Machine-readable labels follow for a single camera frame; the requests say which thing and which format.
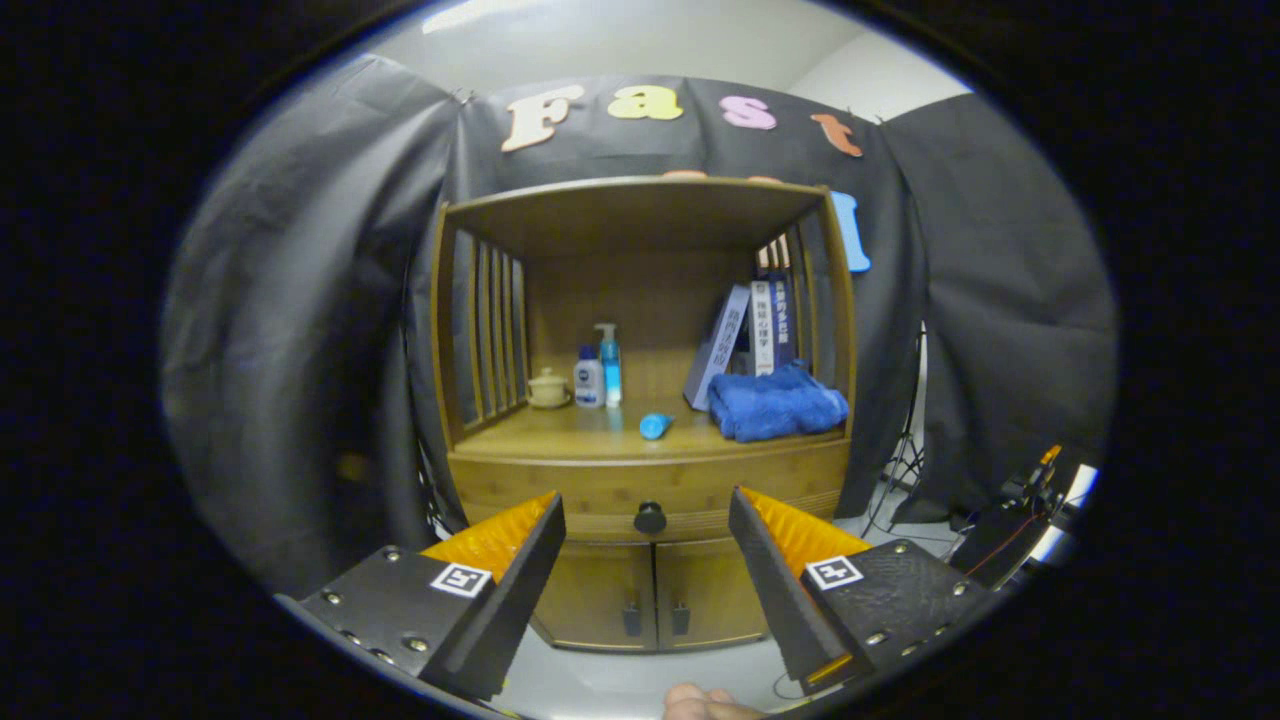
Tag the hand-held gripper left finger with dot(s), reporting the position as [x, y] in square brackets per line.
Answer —
[512, 600]

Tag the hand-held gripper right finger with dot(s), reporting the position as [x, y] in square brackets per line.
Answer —
[775, 590]

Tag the wooden drawer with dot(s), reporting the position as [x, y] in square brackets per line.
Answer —
[590, 480]

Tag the black round drawer knob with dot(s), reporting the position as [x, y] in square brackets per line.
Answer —
[650, 518]

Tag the blue white tube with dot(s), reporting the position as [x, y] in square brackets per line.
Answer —
[655, 427]

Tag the wooden cabinet door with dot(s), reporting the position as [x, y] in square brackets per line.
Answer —
[590, 595]
[712, 590]

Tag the wooden countertop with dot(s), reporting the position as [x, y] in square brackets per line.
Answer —
[580, 435]

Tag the wooden cabinet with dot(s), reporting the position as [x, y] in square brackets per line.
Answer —
[640, 215]

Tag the black tripod stand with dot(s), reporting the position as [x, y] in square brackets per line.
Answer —
[905, 470]

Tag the blue folded towel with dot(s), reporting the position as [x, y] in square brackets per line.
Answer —
[775, 405]

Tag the small beige lidded cup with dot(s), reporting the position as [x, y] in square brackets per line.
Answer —
[548, 390]

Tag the white bottle with blue cap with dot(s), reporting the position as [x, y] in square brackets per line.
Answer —
[589, 382]

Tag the blue pump bottle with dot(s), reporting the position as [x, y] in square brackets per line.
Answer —
[610, 370]

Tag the grey leaning book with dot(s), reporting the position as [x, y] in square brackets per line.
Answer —
[718, 345]

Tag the white spine book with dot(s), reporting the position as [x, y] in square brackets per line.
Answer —
[762, 330]

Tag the dark blue book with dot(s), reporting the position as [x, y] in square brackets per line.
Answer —
[784, 320]

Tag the black backdrop cloth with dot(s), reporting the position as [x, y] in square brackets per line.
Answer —
[300, 300]

